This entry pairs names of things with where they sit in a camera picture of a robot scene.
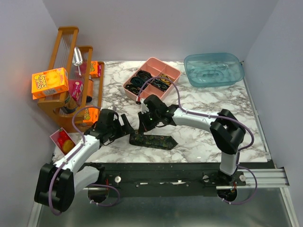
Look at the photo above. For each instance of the teal rolled tie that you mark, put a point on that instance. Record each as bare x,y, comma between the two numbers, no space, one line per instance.
137,81

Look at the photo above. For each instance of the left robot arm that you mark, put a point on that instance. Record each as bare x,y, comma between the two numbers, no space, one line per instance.
59,182

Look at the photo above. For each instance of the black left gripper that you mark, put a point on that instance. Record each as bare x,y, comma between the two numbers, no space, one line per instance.
127,127

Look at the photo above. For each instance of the orange bottle on rack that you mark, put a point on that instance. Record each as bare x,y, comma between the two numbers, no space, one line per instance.
90,91

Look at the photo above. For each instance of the aluminium rail frame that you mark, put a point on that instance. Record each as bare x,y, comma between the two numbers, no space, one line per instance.
270,205

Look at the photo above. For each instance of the orange Scrub Daddy box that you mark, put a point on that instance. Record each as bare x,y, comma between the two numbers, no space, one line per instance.
49,83

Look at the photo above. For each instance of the dark blue floral rolled tie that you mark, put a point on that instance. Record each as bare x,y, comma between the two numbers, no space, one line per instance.
157,83

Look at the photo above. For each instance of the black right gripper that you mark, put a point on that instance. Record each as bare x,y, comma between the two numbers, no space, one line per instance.
143,126

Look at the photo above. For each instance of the pink product box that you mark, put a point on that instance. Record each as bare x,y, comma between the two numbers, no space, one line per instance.
75,89

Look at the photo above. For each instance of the pink divided organizer tray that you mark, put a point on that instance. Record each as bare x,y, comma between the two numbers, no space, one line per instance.
155,67

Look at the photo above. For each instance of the small orange box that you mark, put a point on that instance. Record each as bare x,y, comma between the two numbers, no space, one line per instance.
90,116
95,69

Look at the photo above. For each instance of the dark tin can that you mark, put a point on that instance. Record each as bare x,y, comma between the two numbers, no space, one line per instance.
70,105

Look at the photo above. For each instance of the dark floral patterned necktie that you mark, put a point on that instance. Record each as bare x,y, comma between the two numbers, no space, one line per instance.
152,141

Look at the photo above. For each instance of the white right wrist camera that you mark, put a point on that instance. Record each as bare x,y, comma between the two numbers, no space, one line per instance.
144,107

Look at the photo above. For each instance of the small orange box upper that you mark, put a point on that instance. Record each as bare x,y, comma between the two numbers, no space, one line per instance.
95,69

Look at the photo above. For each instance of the pink bin with fruit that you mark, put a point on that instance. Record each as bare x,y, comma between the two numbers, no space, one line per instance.
63,141

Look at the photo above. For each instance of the yellow rolled tie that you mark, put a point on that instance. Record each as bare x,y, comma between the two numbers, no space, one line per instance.
165,79

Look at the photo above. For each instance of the black gold rolled tie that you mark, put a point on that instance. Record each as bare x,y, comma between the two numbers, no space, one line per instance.
133,88

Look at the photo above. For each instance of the small orange box lower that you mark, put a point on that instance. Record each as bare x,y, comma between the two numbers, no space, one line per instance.
90,116

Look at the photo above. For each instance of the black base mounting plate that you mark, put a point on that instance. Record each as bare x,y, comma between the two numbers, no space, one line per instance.
178,179

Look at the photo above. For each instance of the metal scoop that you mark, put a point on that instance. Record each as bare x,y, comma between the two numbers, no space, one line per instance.
77,59

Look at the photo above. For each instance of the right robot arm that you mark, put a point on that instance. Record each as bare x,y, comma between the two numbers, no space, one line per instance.
227,133

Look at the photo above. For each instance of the translucent blue plastic tub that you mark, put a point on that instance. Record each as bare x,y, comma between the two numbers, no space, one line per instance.
213,69

